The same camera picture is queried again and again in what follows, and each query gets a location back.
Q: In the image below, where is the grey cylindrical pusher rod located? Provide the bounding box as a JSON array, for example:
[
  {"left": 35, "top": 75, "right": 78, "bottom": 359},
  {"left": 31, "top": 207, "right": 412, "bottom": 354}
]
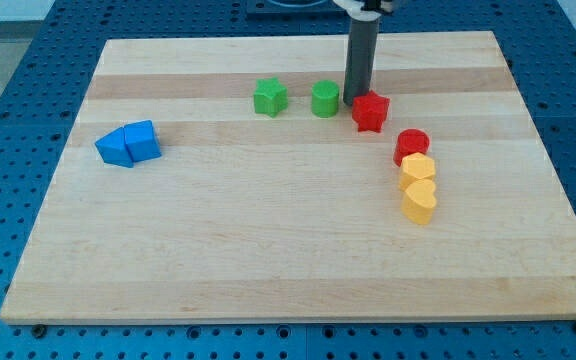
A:
[{"left": 343, "top": 18, "right": 380, "bottom": 106}]

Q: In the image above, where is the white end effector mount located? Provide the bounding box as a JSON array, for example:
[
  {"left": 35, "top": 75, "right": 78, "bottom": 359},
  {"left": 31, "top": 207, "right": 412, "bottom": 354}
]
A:
[{"left": 333, "top": 0, "right": 399, "bottom": 21}]

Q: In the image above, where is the red star block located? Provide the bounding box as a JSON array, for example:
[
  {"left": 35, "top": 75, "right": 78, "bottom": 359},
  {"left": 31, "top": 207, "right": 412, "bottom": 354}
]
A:
[{"left": 352, "top": 91, "right": 390, "bottom": 133}]

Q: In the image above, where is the green star block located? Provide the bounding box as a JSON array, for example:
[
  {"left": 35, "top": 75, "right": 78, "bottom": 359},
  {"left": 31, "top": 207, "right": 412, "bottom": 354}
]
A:
[{"left": 253, "top": 77, "right": 288, "bottom": 118}]

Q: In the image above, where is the green cylinder block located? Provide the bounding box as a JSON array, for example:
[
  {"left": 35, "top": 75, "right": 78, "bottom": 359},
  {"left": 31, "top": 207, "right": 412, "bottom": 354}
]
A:
[{"left": 311, "top": 80, "right": 339, "bottom": 118}]

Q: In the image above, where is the red cylinder block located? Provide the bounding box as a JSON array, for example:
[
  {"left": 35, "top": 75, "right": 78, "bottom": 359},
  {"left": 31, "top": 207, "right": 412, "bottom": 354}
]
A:
[{"left": 393, "top": 128, "right": 430, "bottom": 166}]

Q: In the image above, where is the yellow hexagon block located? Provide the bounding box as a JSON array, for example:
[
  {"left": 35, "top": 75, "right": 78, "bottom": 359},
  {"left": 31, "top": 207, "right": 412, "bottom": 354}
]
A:
[{"left": 399, "top": 152, "right": 436, "bottom": 191}]

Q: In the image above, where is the yellow heart block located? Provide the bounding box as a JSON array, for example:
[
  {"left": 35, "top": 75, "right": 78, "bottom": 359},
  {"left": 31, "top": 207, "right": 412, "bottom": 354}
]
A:
[{"left": 401, "top": 179, "right": 437, "bottom": 225}]

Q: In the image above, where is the light wooden board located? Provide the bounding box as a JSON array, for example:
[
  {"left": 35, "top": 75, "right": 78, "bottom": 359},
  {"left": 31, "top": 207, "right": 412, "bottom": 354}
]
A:
[{"left": 0, "top": 31, "right": 576, "bottom": 325}]

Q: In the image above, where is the blue cube block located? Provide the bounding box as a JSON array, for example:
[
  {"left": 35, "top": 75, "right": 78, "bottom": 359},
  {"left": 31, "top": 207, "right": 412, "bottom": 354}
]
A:
[{"left": 123, "top": 119, "right": 162, "bottom": 162}]

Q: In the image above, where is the blue triangle block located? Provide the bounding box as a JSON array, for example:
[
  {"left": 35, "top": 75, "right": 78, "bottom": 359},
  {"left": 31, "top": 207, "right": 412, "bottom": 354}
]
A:
[{"left": 95, "top": 127, "right": 134, "bottom": 168}]

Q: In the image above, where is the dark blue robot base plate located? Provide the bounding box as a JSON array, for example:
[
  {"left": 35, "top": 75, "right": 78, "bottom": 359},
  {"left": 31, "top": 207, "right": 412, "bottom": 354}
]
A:
[{"left": 245, "top": 0, "right": 345, "bottom": 19}]

